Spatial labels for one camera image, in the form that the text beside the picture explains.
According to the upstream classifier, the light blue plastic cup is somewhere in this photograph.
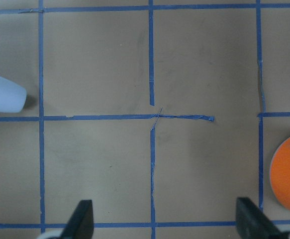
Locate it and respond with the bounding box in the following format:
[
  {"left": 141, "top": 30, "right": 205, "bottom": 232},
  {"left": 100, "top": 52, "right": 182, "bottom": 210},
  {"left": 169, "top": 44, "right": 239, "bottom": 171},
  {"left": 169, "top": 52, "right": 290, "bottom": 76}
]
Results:
[{"left": 0, "top": 76, "right": 27, "bottom": 113}]

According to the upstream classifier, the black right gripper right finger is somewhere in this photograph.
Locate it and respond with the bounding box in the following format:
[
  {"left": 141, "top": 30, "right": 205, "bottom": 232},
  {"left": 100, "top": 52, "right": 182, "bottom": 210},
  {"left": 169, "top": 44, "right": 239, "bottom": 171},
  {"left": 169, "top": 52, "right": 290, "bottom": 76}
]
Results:
[{"left": 236, "top": 197, "right": 283, "bottom": 239}]

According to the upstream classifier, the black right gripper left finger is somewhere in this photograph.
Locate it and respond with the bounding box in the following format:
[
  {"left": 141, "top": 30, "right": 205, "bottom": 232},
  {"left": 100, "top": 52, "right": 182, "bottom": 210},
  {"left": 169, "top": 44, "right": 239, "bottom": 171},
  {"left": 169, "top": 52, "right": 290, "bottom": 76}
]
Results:
[{"left": 61, "top": 200, "right": 94, "bottom": 239}]

